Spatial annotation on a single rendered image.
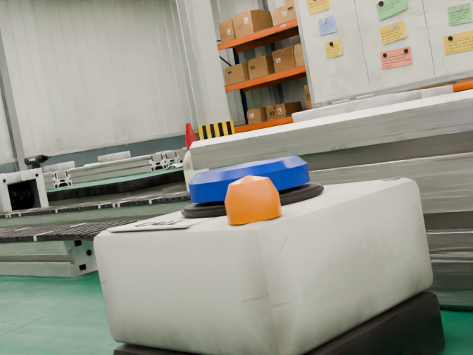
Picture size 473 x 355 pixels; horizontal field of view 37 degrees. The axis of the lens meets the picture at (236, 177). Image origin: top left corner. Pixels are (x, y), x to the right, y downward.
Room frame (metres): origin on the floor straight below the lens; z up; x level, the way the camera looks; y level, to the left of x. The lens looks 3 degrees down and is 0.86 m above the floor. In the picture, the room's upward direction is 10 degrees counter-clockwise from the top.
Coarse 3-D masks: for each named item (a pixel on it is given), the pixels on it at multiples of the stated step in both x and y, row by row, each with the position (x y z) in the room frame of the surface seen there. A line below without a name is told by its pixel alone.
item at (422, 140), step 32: (448, 96) 0.27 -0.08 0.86; (288, 128) 0.33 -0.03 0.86; (320, 128) 0.31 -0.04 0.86; (352, 128) 0.30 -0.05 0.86; (384, 128) 0.29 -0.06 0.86; (416, 128) 0.28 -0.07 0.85; (448, 128) 0.27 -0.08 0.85; (192, 160) 0.38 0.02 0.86; (224, 160) 0.36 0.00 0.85; (256, 160) 0.34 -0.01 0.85; (320, 160) 0.33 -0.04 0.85; (352, 160) 0.32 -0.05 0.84; (384, 160) 0.30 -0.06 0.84; (416, 160) 0.28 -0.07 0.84; (448, 160) 0.27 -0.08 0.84; (448, 192) 0.27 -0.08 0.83; (448, 224) 0.29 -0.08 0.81; (448, 256) 0.27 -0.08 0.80; (448, 288) 0.28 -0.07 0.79
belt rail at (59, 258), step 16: (64, 240) 0.54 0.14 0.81; (80, 240) 0.55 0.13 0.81; (0, 256) 0.64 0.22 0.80; (16, 256) 0.61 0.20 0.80; (32, 256) 0.59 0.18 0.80; (48, 256) 0.57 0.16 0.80; (64, 256) 0.56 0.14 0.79; (80, 256) 0.55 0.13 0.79; (0, 272) 0.63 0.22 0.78; (16, 272) 0.60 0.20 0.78; (32, 272) 0.58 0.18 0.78; (48, 272) 0.56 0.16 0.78; (64, 272) 0.55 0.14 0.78; (80, 272) 0.55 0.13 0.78
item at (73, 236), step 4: (128, 220) 0.56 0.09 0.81; (108, 224) 0.56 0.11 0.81; (112, 224) 0.55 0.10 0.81; (116, 224) 0.55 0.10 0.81; (88, 228) 0.55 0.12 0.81; (92, 228) 0.55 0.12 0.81; (96, 228) 0.54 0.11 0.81; (100, 228) 0.54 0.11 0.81; (72, 232) 0.54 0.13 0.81; (76, 232) 0.54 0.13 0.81; (80, 232) 0.53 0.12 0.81; (84, 232) 0.53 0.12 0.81; (68, 236) 0.53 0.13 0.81; (72, 236) 0.53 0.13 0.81; (76, 236) 0.52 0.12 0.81
